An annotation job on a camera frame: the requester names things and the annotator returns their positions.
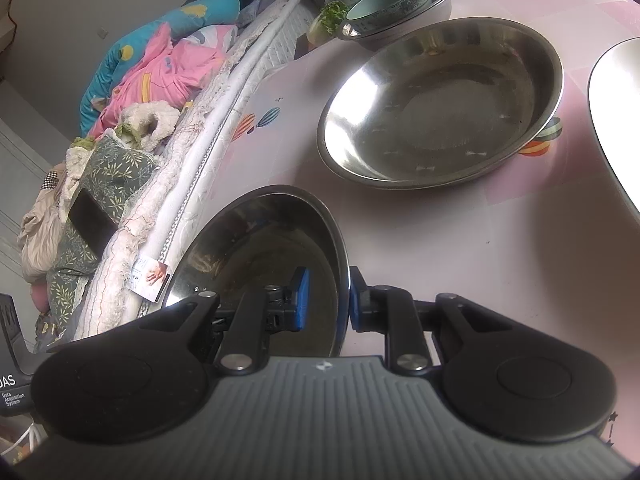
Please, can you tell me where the white cable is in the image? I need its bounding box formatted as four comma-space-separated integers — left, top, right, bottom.
10, 417, 43, 461

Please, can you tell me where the steel bowl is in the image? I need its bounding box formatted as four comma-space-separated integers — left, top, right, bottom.
336, 0, 458, 51

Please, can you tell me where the green leaf-print pillow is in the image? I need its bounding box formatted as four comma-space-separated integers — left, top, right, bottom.
47, 135, 161, 311

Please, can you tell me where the teal printed quilt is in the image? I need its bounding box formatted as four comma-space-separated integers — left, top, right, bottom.
80, 0, 241, 136

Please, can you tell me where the beige cloth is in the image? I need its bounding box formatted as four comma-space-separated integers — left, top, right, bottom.
17, 162, 76, 283

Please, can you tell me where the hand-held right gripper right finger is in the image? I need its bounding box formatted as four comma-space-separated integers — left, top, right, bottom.
348, 265, 522, 377

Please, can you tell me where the white quilted mattress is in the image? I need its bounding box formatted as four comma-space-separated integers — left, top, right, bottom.
75, 0, 326, 341

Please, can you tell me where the teal ceramic bowl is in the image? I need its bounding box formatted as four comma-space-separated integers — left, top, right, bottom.
344, 0, 432, 26

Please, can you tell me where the bok choy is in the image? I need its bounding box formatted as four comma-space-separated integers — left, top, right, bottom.
306, 1, 350, 51

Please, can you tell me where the pink printed tablecloth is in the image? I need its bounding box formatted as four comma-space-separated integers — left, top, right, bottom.
160, 0, 640, 461

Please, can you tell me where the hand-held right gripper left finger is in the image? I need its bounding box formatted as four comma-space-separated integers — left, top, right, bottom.
132, 266, 312, 377

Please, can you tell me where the white fluffy cloth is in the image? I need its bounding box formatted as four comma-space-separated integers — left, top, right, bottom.
117, 101, 181, 153

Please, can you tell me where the deep steel plate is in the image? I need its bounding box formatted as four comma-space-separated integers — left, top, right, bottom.
316, 16, 565, 191

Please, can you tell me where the white printed plate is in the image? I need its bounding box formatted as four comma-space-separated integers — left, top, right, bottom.
587, 37, 640, 211

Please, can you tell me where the white mattress tag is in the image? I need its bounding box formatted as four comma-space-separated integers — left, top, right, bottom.
131, 255, 173, 303

